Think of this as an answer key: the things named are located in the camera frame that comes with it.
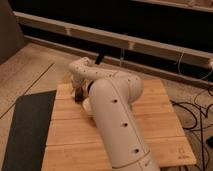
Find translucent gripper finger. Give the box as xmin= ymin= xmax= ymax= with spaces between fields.
xmin=80 ymin=87 xmax=88 ymax=97
xmin=64 ymin=73 xmax=73 ymax=91

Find black eraser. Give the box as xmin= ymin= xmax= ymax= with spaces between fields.
xmin=75 ymin=88 xmax=84 ymax=102

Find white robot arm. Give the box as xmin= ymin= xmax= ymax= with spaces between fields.
xmin=69 ymin=57 xmax=160 ymax=171

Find black bowl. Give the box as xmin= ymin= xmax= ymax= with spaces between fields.
xmin=87 ymin=81 xmax=94 ymax=94

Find wooden board table top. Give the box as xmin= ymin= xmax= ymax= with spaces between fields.
xmin=42 ymin=79 xmax=197 ymax=171

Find dark floor mat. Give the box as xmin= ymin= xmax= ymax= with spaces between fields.
xmin=1 ymin=90 xmax=56 ymax=171

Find black clamp on rail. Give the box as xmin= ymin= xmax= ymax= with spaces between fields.
xmin=95 ymin=51 xmax=105 ymax=65

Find black cables on floor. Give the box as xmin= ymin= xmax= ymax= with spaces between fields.
xmin=170 ymin=78 xmax=213 ymax=171

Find wooden wall rail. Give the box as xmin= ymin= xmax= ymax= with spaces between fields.
xmin=14 ymin=11 xmax=213 ymax=67

